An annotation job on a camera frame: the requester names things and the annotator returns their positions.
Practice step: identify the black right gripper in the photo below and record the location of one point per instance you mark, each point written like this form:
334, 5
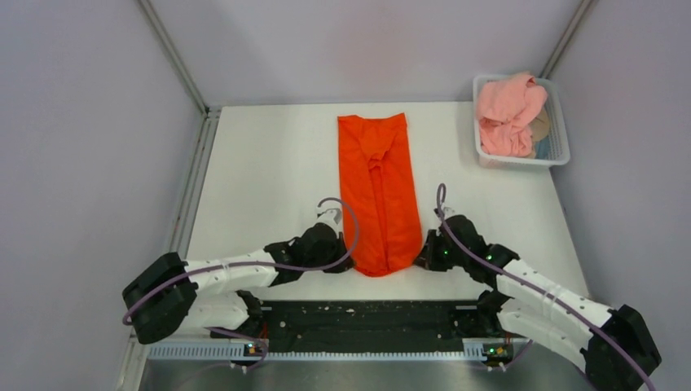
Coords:
428, 258

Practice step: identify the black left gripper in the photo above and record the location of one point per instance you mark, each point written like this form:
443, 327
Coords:
340, 246

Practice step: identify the orange t-shirt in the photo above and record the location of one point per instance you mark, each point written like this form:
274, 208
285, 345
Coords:
376, 181

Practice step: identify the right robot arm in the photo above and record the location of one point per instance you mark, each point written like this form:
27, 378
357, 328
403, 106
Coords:
612, 348

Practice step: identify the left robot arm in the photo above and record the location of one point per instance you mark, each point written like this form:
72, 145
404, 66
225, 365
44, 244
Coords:
175, 295

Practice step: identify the blue garment in basket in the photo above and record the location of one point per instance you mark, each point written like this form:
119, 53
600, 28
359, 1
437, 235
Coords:
542, 149

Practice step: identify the white plastic basket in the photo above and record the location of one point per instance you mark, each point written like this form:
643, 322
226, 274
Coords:
559, 154

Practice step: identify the pink t-shirt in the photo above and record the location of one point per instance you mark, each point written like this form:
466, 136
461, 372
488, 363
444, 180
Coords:
504, 110

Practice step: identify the beige garment in basket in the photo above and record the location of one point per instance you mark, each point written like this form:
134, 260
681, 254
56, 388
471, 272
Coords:
540, 126

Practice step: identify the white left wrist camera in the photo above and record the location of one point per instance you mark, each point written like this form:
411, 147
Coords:
332, 218

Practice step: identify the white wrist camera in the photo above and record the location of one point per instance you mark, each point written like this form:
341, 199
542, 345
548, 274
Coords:
446, 212
332, 218

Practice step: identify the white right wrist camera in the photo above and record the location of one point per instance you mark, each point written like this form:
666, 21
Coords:
446, 212

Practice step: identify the aluminium frame rail left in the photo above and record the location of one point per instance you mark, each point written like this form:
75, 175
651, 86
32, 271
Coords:
179, 238

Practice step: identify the aluminium frame rail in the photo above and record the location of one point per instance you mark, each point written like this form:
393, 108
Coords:
190, 362
179, 238

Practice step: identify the aluminium frame rail front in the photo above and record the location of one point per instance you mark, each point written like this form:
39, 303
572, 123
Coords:
190, 362

